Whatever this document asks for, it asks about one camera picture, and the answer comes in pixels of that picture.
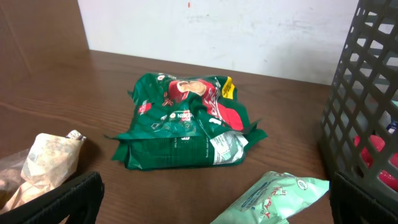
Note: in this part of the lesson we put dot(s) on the beige crumpled snack bag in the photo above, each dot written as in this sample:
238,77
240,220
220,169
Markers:
50,161

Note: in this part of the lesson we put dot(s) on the green Nescafe coffee bag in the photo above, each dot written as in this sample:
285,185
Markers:
186,122

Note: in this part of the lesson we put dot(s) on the grey plastic basket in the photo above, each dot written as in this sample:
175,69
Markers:
359,120

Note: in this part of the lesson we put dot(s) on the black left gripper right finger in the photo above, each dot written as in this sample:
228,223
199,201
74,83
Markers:
350,204

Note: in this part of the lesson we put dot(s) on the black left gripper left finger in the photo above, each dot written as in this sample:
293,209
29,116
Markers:
77,201

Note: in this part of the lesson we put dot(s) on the mint green wipes packet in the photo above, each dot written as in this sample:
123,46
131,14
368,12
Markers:
273,199

